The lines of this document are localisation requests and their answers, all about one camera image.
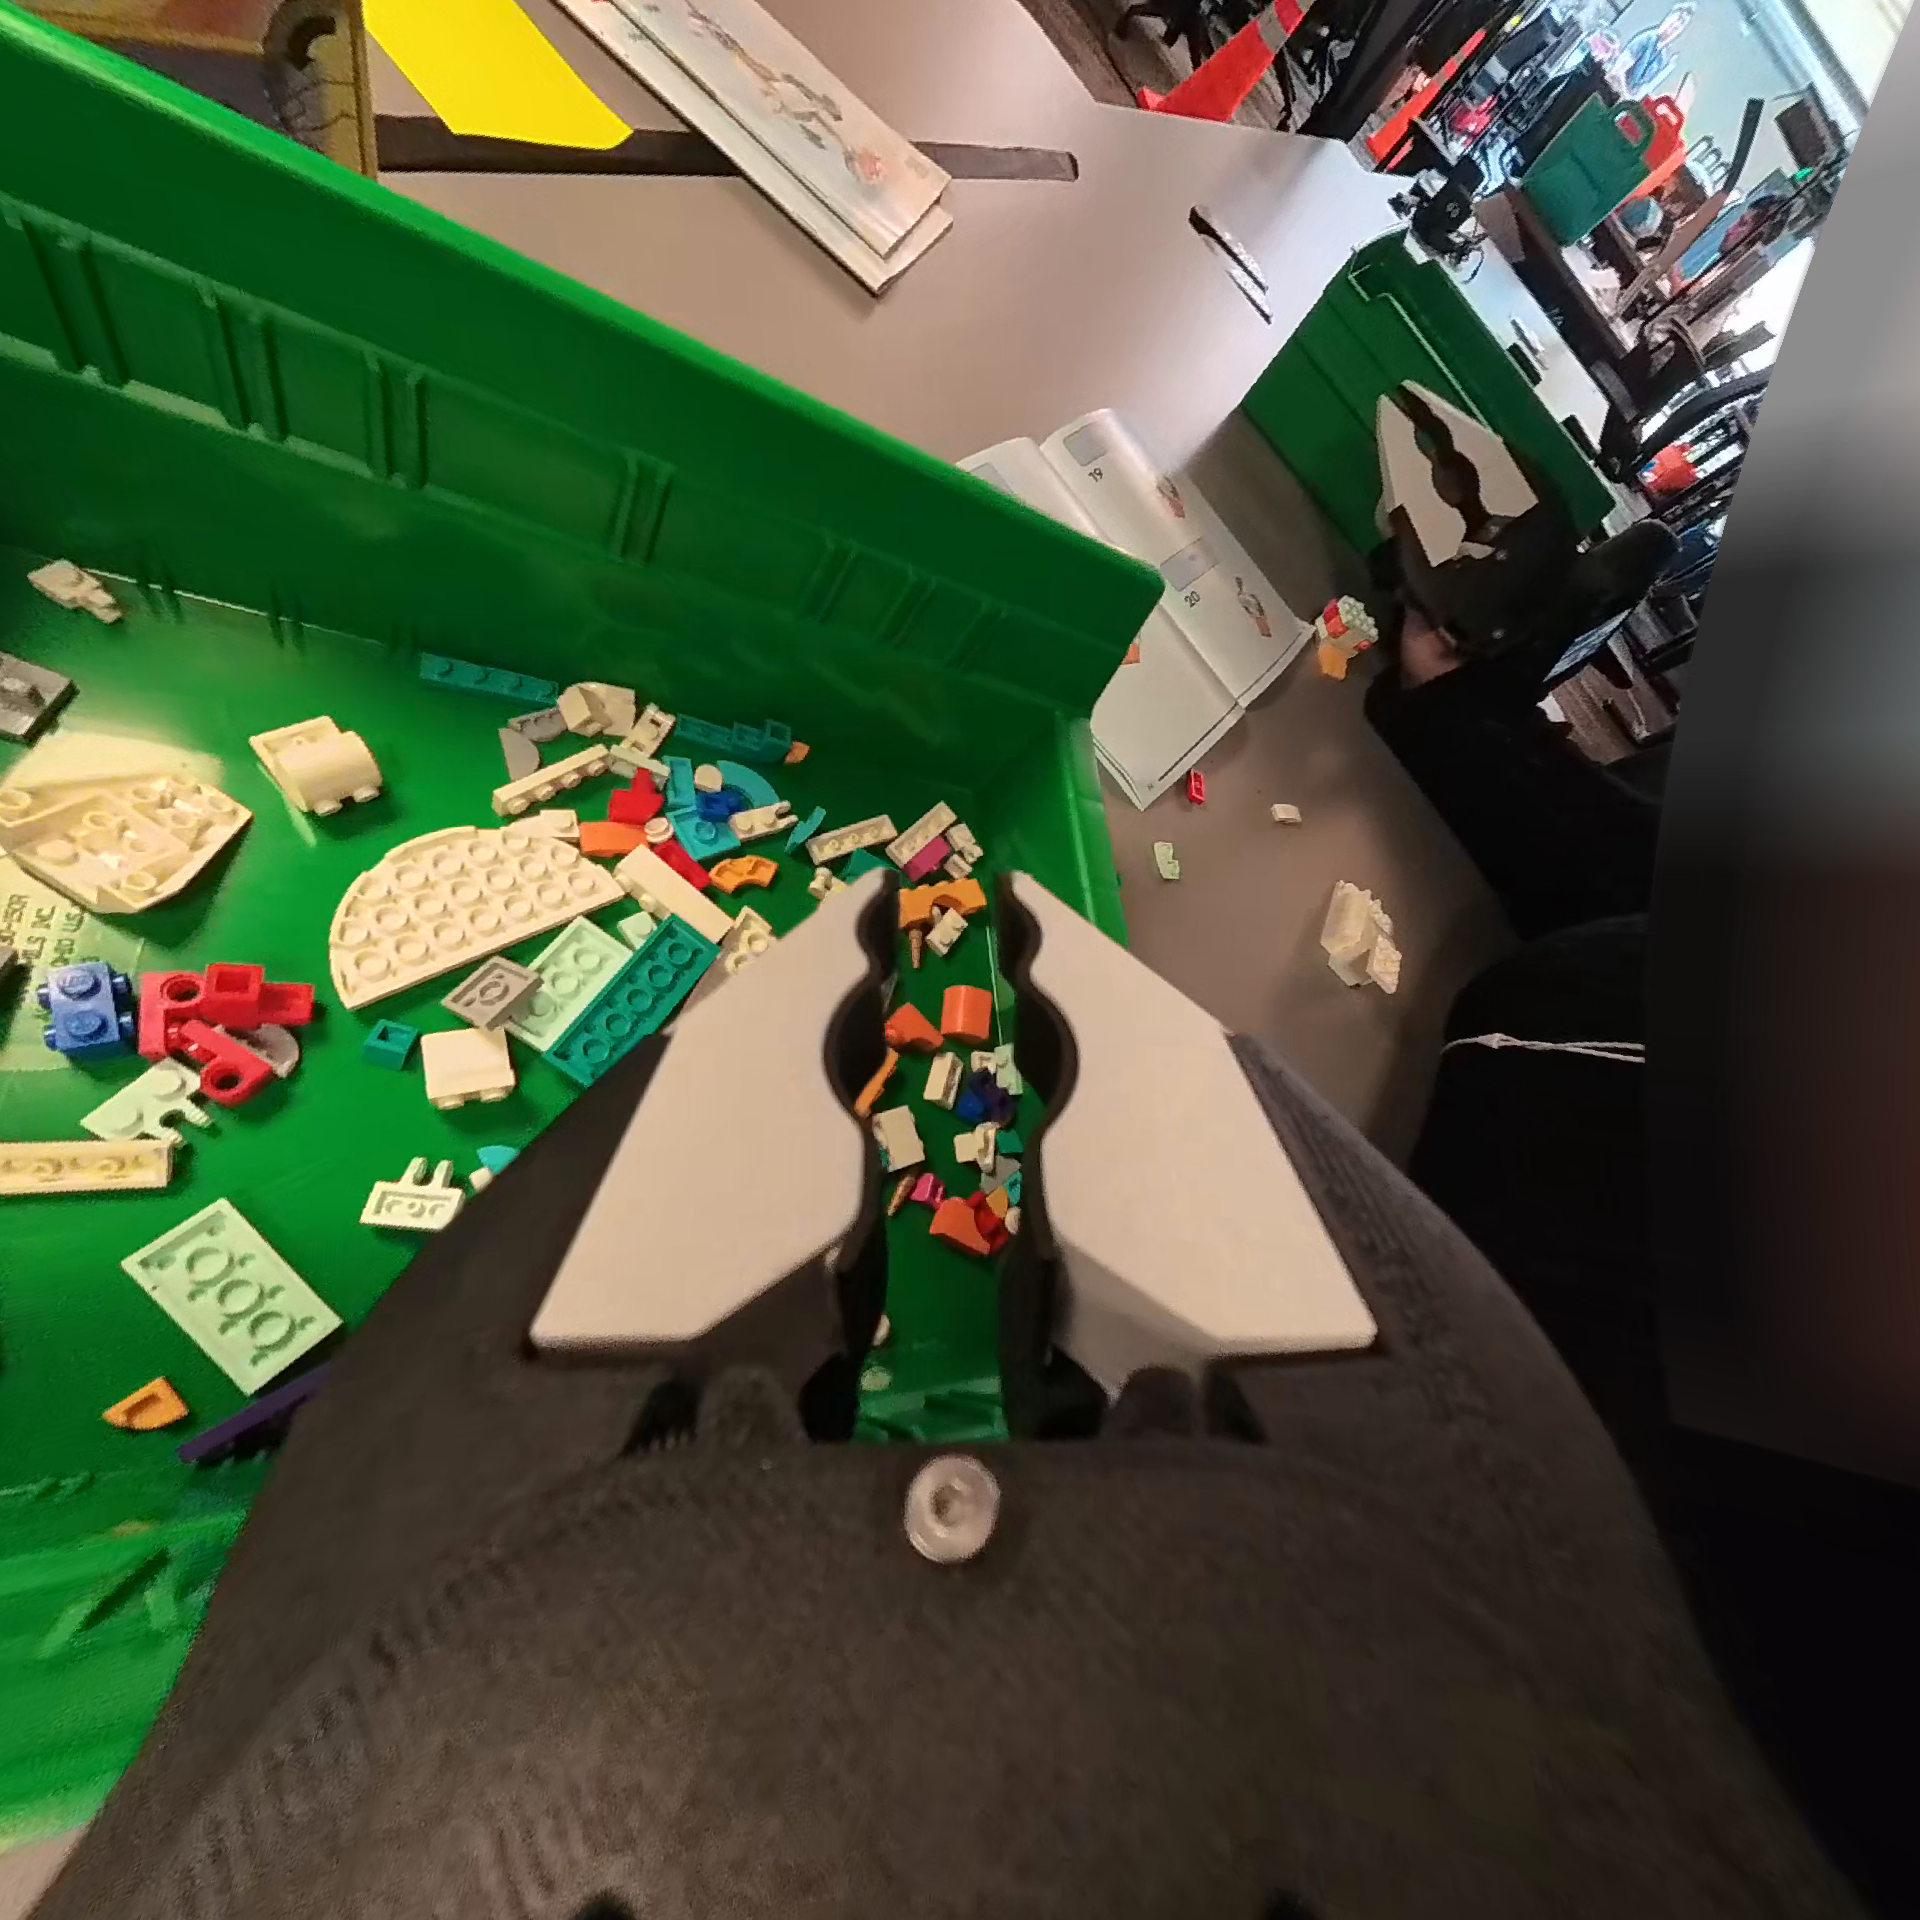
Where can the person's black-clad torso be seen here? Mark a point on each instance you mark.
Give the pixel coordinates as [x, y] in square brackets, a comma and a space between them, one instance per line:
[1545, 1201]

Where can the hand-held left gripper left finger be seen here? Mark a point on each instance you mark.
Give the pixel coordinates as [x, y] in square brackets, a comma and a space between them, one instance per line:
[721, 1185]

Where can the instruction booklet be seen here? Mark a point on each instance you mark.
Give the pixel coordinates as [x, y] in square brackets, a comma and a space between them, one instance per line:
[1171, 660]

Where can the yellow lego set box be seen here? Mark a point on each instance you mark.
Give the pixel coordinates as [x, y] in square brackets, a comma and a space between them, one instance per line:
[353, 91]

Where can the stack of closed instruction booklets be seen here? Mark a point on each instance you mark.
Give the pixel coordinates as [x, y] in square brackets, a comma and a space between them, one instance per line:
[780, 135]

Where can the white lego assembly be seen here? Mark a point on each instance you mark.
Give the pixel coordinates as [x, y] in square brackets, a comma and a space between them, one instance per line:
[1363, 938]

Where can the small multicoloured lego model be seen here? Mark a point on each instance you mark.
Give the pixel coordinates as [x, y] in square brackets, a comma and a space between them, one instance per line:
[1347, 630]

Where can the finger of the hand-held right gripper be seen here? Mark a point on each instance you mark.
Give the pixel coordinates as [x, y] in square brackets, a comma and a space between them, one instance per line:
[1508, 488]
[1403, 480]

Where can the small black object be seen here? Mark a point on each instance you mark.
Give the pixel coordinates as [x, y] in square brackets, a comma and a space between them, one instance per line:
[1231, 262]

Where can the green plastic bin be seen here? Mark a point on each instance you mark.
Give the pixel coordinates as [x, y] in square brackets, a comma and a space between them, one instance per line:
[450, 450]
[1321, 375]

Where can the yellow sticky note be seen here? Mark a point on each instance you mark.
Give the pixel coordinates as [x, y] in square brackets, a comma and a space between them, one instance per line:
[481, 69]

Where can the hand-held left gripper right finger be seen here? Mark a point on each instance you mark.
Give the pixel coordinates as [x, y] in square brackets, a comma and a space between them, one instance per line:
[1200, 1201]

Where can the pile of lego pieces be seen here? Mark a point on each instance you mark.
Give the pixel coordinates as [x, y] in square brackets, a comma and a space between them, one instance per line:
[450, 900]

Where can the orange traffic cone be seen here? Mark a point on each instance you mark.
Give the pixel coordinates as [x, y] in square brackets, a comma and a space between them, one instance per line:
[1424, 99]
[1238, 61]

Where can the green tote bag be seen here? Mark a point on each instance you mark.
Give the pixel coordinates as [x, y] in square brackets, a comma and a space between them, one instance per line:
[1582, 173]

